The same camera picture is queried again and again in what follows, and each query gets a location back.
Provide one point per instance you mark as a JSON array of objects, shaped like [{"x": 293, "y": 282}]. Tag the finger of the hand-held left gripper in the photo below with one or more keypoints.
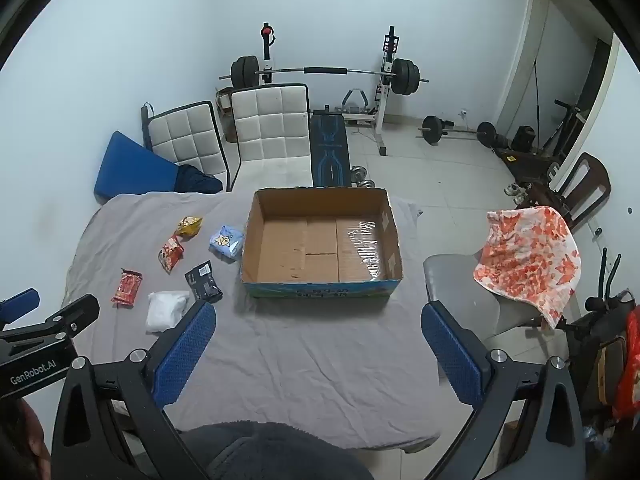
[
  {"x": 20, "y": 305},
  {"x": 75, "y": 312}
]

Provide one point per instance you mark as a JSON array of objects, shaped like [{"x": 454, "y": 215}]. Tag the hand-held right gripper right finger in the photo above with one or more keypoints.
[{"x": 450, "y": 355}]

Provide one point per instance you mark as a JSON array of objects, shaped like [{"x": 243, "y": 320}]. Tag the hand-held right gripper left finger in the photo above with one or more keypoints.
[{"x": 185, "y": 355}]

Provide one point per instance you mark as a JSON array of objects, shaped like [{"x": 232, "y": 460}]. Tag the white soft plastic pack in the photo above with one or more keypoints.
[{"x": 165, "y": 310}]

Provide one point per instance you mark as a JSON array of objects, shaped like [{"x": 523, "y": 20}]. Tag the black packet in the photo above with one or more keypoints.
[{"x": 202, "y": 282}]

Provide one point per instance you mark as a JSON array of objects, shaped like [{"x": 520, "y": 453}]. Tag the red cartoon snack packet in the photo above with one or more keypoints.
[{"x": 171, "y": 255}]

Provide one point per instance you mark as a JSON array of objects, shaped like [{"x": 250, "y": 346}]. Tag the light blue tissue pack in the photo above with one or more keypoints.
[{"x": 226, "y": 242}]

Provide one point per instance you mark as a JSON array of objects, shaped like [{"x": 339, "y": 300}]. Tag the yellow snack packet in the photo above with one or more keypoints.
[{"x": 190, "y": 226}]

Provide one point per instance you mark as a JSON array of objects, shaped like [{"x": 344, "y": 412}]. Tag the brown cardboard box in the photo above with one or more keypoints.
[{"x": 320, "y": 250}]

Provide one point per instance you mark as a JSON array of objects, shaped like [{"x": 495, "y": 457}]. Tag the grey chair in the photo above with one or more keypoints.
[{"x": 455, "y": 280}]

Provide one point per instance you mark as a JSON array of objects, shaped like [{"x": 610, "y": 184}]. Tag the orange white floral towel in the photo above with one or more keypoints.
[{"x": 530, "y": 260}]

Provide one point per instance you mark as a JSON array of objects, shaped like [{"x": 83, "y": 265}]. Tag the grey bed sheet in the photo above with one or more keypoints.
[{"x": 310, "y": 360}]

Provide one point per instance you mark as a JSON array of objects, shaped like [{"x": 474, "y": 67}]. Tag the blue wedge cushion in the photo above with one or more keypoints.
[{"x": 130, "y": 170}]

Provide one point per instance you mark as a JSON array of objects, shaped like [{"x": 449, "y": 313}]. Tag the black orange backpack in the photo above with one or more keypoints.
[{"x": 607, "y": 365}]

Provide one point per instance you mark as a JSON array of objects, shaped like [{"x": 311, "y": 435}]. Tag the black exercise machine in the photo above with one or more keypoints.
[{"x": 607, "y": 305}]

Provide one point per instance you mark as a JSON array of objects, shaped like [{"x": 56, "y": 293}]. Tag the dark blue cloth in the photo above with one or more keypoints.
[{"x": 195, "y": 180}]

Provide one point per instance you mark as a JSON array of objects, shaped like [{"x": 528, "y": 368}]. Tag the white shoes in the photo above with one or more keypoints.
[{"x": 515, "y": 191}]

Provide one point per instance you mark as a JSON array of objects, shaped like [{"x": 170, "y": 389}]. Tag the red bag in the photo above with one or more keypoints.
[{"x": 630, "y": 375}]

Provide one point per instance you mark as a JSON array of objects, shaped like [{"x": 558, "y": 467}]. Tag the chrome dumbbell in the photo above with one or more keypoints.
[
  {"x": 359, "y": 172},
  {"x": 366, "y": 184}
]

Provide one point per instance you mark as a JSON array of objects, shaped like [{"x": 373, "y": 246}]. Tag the white padded chair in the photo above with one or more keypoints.
[
  {"x": 270, "y": 130},
  {"x": 187, "y": 140}
]

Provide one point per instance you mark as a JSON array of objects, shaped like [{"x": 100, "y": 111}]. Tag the dark floor mat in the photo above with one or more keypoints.
[{"x": 525, "y": 162}]

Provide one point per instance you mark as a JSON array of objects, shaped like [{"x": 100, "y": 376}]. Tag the short barbell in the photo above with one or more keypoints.
[{"x": 432, "y": 130}]

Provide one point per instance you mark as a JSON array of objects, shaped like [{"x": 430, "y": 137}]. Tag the brown wooden chair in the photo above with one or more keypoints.
[{"x": 592, "y": 180}]

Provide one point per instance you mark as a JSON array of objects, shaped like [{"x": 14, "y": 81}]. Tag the black blue weight bench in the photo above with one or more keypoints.
[{"x": 327, "y": 150}]

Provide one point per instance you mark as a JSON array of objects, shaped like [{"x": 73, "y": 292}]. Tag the brown bin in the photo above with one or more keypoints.
[{"x": 224, "y": 115}]

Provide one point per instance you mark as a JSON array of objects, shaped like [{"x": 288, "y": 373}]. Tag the white barbell rack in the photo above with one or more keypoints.
[{"x": 382, "y": 110}]

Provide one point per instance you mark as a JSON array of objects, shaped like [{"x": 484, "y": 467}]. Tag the black scooter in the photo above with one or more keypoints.
[{"x": 567, "y": 125}]

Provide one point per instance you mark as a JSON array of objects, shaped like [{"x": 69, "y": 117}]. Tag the long barbell black plates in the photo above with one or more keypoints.
[{"x": 325, "y": 70}]

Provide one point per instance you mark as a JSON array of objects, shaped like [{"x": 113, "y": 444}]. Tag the black folded frame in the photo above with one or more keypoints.
[{"x": 145, "y": 120}]

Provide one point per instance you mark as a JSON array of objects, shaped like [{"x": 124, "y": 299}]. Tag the white door frame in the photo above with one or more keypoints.
[{"x": 520, "y": 60}]

